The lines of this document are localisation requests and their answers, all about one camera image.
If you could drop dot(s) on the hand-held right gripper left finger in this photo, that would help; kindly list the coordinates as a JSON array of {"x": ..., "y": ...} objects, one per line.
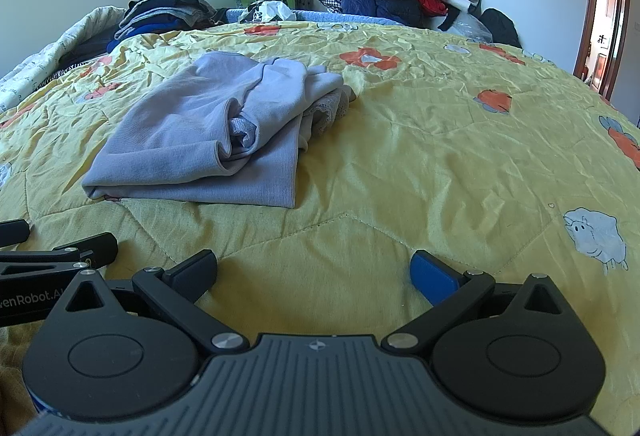
[{"x": 197, "y": 271}]

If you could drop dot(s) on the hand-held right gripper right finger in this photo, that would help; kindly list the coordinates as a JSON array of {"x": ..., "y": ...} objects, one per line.
[{"x": 432, "y": 273}]

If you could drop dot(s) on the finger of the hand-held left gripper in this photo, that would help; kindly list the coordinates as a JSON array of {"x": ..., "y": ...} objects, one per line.
[
  {"x": 95, "y": 246},
  {"x": 12, "y": 233}
]

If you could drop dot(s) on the light blue ribbed shirt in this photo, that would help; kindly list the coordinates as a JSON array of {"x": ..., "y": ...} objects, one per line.
[{"x": 200, "y": 136}]

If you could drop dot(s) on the pile of dark folded clothes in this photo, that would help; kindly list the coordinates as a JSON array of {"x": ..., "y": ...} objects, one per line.
[{"x": 165, "y": 9}]

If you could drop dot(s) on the yellow printed quilt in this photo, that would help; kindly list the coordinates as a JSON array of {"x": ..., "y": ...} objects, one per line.
[{"x": 400, "y": 156}]

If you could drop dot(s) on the zebra striped cloth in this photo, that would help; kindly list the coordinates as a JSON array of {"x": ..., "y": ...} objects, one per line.
[{"x": 55, "y": 75}]

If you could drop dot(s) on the white printed quilt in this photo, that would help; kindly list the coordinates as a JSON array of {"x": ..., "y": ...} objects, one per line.
[{"x": 30, "y": 66}]

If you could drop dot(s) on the blue folded garment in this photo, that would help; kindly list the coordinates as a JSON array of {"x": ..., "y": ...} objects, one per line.
[{"x": 150, "y": 25}]

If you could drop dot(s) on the clear plastic bag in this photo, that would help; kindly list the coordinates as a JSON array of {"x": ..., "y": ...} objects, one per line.
[{"x": 472, "y": 29}]

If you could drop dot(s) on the black bag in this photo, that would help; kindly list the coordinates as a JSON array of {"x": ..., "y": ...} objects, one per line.
[{"x": 500, "y": 26}]

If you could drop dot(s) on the light blue knitted blanket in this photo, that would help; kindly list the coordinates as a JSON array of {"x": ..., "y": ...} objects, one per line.
[{"x": 340, "y": 18}]

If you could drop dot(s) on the white plastic bag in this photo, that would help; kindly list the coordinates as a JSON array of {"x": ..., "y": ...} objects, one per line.
[{"x": 275, "y": 10}]

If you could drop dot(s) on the navy padded jacket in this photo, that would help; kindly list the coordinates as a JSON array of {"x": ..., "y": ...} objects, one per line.
[{"x": 385, "y": 1}]

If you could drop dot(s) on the houndstooth cloth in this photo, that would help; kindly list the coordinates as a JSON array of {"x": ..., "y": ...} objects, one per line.
[{"x": 330, "y": 1}]

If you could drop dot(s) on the wooden door frame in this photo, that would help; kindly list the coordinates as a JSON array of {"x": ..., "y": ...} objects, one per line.
[{"x": 582, "y": 41}]

